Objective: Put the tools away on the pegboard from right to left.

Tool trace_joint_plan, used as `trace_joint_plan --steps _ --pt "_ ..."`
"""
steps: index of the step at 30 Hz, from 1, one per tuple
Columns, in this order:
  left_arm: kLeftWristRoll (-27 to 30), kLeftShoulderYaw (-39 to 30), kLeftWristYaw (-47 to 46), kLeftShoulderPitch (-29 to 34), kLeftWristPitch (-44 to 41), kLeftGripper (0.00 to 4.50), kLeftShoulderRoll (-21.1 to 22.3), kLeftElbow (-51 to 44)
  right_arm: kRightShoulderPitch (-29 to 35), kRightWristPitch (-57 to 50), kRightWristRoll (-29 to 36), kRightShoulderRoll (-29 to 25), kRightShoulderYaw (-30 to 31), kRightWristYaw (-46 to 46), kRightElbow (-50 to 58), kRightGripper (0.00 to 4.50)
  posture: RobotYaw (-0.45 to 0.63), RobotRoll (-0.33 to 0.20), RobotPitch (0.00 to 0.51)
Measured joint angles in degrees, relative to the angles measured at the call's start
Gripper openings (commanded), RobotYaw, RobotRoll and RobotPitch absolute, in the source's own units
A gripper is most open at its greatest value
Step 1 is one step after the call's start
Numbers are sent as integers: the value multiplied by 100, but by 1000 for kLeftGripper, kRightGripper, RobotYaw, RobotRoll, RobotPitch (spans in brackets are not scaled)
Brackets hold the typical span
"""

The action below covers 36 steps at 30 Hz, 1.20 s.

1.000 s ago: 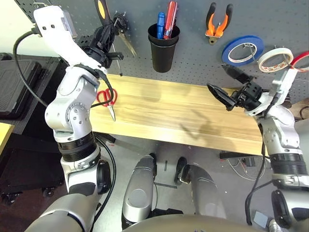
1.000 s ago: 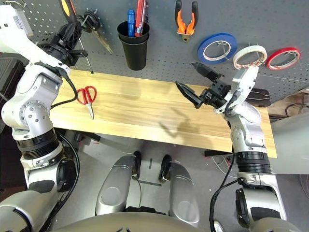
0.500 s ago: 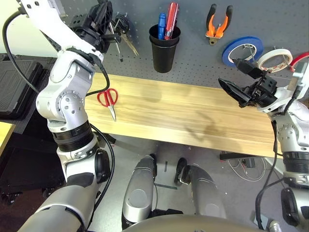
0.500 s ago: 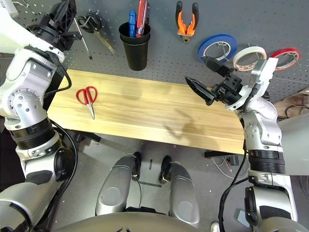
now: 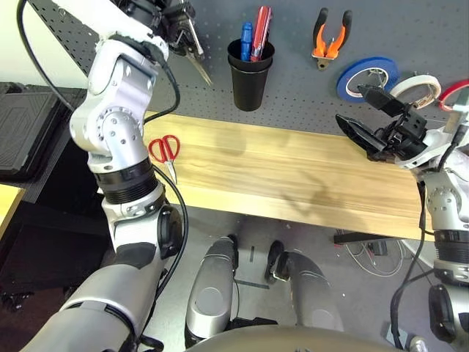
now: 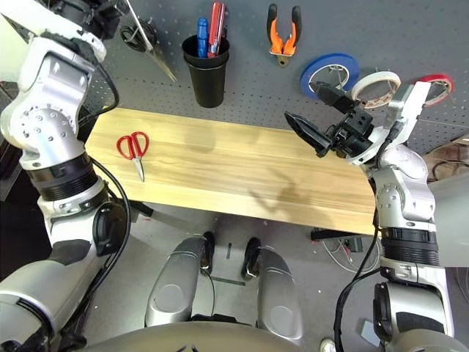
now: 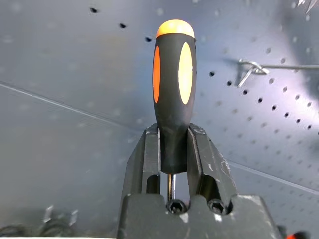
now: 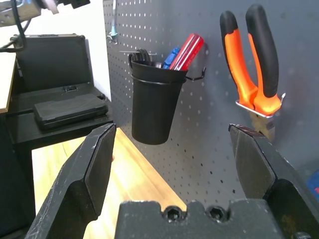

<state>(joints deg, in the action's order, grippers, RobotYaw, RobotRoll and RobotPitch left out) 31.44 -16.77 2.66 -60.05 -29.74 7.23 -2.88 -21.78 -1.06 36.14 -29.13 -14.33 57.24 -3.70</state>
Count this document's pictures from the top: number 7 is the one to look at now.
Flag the orange black screwdriver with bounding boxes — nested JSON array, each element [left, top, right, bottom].
[[152, 19, 198, 201]]

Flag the grey metal pegboard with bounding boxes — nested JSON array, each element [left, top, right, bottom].
[[0, 0, 319, 239]]

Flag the silver metal peg hook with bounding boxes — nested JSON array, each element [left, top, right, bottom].
[[43, 204, 79, 225]]

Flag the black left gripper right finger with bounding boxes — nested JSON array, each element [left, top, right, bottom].
[[186, 123, 238, 201]]

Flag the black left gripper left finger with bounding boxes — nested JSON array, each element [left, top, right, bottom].
[[122, 123, 162, 200]]

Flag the black handled scissors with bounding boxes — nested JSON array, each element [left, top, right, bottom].
[[0, 218, 73, 238]]

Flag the silver double prong hook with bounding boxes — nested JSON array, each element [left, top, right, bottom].
[[236, 58, 319, 88]]

